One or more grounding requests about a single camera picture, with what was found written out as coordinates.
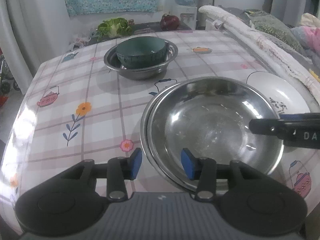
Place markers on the white ceramic plate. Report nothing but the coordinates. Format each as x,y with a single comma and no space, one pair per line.
280,90

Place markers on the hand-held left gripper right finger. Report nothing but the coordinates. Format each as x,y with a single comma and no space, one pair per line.
188,166

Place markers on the white water dispenser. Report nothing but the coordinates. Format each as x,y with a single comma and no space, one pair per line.
186,15

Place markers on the green ceramic bowl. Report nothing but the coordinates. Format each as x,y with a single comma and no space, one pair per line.
140,48

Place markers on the plaid printed tablecloth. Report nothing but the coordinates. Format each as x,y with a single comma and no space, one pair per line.
87,130

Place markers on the deep steel bowl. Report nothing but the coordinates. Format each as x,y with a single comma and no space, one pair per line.
140,74

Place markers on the green leaf print pillow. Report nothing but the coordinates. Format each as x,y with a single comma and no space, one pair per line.
275,27

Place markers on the dark red round vegetable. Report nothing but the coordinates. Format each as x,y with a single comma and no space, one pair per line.
170,22

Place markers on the white curtain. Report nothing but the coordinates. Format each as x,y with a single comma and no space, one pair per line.
32,30

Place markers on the pink printed blanket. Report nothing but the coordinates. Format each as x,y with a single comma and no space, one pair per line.
310,35

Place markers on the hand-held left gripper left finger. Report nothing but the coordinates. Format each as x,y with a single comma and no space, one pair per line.
135,166

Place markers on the wide shallow steel bowl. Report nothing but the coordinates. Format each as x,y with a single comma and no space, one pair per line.
212,130

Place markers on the white plastic bag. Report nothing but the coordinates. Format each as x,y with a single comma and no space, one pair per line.
80,42

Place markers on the large steel bowl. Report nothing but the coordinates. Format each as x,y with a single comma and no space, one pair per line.
144,131

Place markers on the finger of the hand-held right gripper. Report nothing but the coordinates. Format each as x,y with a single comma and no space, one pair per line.
300,117
267,127

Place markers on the rolled white quilt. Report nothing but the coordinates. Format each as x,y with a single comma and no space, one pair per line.
265,45

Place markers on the green leafy cabbage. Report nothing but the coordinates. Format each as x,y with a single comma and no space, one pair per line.
115,27

